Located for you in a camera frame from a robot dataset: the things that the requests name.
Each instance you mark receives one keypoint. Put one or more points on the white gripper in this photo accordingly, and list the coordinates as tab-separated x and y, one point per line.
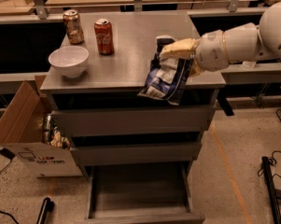
211	50

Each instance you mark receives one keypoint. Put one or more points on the blue chip bag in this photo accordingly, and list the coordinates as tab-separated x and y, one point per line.
167	77

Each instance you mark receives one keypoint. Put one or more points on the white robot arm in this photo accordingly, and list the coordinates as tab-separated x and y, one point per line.
246	43

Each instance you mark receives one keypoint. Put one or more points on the grey drawer cabinet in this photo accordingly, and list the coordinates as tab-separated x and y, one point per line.
102	114

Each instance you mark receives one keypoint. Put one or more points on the open bottom drawer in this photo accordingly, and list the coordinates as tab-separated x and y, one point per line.
150	193

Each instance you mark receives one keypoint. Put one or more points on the clear sanitizer pump bottle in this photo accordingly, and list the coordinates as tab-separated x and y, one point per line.
249	64

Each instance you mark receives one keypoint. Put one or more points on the red cola can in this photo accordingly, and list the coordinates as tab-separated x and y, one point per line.
104	36

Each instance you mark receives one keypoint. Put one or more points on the gold patterned can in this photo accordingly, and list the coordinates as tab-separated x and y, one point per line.
73	26

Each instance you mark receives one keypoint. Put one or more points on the white bowl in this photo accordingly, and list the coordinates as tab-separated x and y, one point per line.
69	61

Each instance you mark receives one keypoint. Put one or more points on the grey metal railing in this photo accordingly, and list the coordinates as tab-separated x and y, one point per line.
140	3

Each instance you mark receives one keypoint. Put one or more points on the cans and snacks in box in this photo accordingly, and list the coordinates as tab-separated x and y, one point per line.
52	135

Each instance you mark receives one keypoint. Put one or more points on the black stand bar right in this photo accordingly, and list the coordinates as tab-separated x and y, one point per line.
271	190

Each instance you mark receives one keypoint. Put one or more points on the cardboard box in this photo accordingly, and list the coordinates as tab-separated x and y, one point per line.
21	133

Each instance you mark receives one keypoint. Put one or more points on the black object bottom left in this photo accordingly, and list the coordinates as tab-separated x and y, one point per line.
47	206

